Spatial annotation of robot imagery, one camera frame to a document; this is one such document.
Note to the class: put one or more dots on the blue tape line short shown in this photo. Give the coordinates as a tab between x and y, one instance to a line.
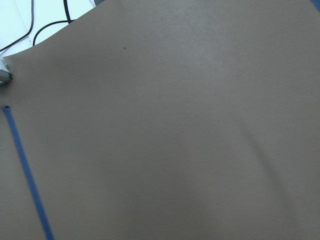
28	174

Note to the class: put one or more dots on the aluminium frame post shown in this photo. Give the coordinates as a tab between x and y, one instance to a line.
5	74

